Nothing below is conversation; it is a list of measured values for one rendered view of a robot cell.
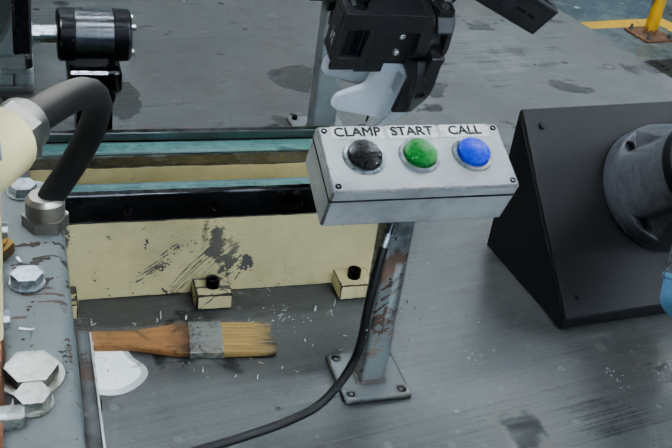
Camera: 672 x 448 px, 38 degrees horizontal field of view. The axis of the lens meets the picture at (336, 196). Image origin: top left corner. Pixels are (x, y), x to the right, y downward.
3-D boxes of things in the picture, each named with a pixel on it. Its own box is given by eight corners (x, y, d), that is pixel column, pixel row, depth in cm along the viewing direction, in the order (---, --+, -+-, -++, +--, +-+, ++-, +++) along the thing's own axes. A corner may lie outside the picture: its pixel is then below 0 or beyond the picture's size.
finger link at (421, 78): (378, 79, 75) (411, -5, 68) (399, 79, 75) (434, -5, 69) (393, 127, 72) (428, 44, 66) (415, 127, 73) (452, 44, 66)
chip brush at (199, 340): (69, 361, 95) (69, 354, 95) (71, 329, 99) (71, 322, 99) (278, 357, 100) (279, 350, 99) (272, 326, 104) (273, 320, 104)
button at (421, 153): (403, 177, 83) (410, 164, 82) (395, 149, 85) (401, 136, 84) (436, 176, 84) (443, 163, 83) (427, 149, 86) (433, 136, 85)
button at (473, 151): (457, 175, 85) (464, 163, 84) (448, 148, 87) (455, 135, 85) (489, 174, 86) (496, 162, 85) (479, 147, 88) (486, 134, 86)
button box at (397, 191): (319, 228, 83) (333, 191, 79) (303, 161, 87) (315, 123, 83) (501, 219, 89) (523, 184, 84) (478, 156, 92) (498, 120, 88)
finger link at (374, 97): (312, 122, 77) (340, 39, 70) (383, 121, 79) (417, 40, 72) (320, 154, 76) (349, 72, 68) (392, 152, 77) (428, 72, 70)
